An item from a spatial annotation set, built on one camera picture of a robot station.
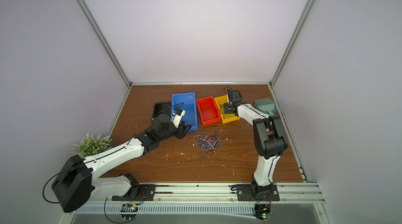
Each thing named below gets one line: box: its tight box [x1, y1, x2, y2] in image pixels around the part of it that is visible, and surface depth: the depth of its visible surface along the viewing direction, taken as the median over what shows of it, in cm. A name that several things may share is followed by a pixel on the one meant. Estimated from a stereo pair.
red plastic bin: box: [196, 96, 222, 127], surface depth 99 cm
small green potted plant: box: [70, 132, 113, 159], surface depth 73 cm
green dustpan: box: [254, 97, 277, 117], surface depth 108 cm
